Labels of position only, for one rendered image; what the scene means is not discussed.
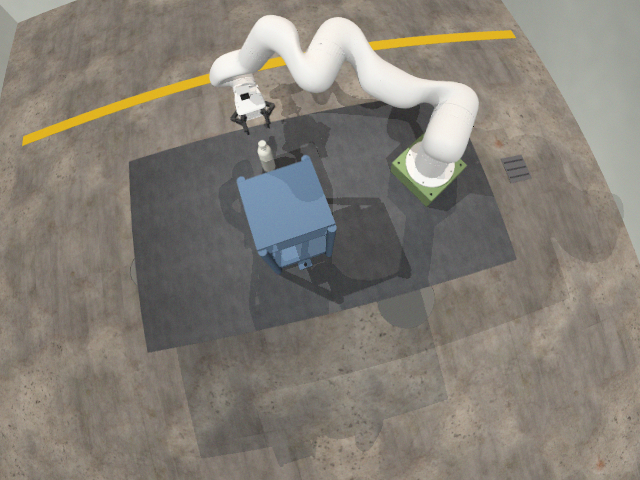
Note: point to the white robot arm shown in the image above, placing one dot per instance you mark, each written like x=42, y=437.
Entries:
x=338, y=39

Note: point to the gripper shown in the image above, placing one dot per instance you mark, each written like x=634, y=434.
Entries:
x=251, y=107

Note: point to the blue shelving unit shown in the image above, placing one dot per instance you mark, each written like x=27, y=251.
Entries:
x=288, y=215

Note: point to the white ceramic bottle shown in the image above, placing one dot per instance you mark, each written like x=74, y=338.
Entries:
x=266, y=157

